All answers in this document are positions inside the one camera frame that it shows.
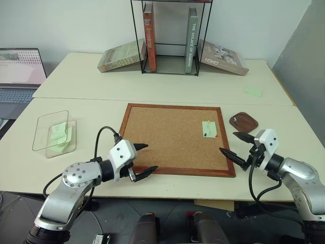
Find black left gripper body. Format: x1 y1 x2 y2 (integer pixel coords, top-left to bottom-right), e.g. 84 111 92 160
118 143 140 183

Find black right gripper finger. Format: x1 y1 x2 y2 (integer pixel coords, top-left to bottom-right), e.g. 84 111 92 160
233 132 256 144
218 147 247 166

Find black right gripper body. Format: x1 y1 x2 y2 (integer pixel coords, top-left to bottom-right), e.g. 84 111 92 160
242 141 266 172

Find wood-framed cork board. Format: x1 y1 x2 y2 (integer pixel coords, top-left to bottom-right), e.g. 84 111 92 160
118 103 237 178

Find green note with pins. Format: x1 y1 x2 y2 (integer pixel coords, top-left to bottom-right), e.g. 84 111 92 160
202 120 218 139

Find small brown wooden dish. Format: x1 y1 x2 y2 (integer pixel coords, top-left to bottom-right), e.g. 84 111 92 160
229 111 259 133

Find black table clamp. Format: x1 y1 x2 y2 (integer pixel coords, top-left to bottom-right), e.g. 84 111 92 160
85 200 101 212
234 201 257 220

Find brown cardboard piece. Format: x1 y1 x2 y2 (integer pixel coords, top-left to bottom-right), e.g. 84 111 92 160
193 199 235 212

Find dark rounded shape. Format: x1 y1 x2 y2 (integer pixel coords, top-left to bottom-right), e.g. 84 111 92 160
186 210 230 244
132 211 161 244

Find brown book Homes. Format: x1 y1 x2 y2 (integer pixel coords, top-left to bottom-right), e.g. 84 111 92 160
196 38 250 77

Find olive leaning book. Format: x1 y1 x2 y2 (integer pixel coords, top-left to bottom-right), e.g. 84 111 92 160
96 40 149 73

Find clear acrylic tray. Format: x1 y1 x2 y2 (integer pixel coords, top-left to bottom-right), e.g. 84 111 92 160
31 109 78 160

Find orange upright book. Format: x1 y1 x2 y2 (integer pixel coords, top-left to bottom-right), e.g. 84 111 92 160
142 2 158 73

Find grey book Solace of Soaring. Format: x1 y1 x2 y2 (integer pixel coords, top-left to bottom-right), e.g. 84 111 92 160
184 7 200 75

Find grey laptop computer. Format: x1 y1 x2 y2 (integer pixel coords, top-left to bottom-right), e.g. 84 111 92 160
0 47 48 120

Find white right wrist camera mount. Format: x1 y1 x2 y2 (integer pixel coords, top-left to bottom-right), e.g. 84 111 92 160
254 128 280 171

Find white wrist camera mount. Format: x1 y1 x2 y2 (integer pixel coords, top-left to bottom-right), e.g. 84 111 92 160
109 139 139 182
254 128 280 171

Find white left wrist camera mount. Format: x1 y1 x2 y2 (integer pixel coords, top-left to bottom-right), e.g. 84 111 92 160
109 139 139 182

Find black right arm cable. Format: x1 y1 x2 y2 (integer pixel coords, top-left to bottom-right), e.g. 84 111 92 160
248 149 283 203

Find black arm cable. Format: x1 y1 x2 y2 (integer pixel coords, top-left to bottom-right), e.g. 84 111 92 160
42 126 123 211
248 149 283 203

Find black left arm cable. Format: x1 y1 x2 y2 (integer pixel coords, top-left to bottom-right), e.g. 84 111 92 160
42 126 123 211

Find black wire book rack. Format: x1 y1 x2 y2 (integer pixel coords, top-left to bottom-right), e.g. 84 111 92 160
129 0 213 77

